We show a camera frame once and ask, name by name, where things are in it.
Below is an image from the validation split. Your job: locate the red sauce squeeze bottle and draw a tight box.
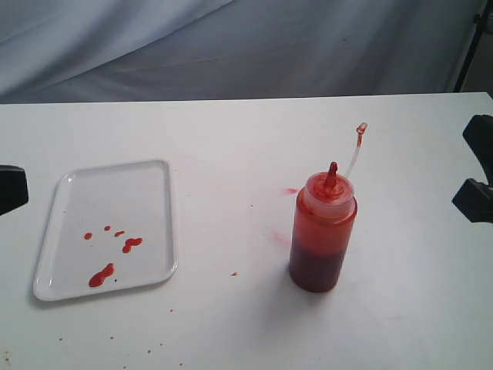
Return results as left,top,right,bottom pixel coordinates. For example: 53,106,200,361
288,123,367,293

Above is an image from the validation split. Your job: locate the red sauce puddle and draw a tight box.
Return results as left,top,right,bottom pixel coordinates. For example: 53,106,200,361
84,225,144,290

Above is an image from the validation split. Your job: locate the black tripod stand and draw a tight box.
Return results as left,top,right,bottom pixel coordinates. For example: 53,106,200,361
452,0,492,93

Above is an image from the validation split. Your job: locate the grey backdrop cloth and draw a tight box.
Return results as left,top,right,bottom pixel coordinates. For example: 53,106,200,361
1,1,481,103

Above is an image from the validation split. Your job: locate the white rectangular plastic tray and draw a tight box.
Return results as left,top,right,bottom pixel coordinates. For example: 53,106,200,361
32,160,179,302

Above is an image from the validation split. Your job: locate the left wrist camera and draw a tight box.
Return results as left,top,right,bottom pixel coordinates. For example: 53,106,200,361
0,165,29,215

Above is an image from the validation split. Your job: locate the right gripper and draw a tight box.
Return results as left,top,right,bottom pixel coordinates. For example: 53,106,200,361
452,115,493,224

